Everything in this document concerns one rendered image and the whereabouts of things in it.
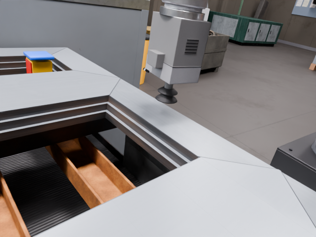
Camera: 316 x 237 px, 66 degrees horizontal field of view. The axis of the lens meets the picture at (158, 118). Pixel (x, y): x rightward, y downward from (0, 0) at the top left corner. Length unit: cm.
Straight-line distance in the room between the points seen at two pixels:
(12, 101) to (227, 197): 40
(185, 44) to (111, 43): 70
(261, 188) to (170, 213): 14
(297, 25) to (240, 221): 1249
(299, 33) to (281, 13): 129
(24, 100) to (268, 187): 44
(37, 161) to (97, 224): 63
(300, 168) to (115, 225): 53
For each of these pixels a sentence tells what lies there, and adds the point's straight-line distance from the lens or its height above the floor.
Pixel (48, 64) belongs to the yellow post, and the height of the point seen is 87.
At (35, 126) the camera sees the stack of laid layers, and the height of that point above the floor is 83.
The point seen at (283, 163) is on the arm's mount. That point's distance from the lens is 72.
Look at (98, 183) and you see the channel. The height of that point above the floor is 68.
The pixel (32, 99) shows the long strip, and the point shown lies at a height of 86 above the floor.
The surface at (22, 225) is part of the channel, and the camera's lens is 47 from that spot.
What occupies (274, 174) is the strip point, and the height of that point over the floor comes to 86.
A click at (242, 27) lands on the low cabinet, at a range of 896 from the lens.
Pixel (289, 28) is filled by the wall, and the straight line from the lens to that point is 1285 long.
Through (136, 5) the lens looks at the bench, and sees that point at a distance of 112.
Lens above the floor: 108
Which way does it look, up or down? 26 degrees down
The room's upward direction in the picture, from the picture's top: 10 degrees clockwise
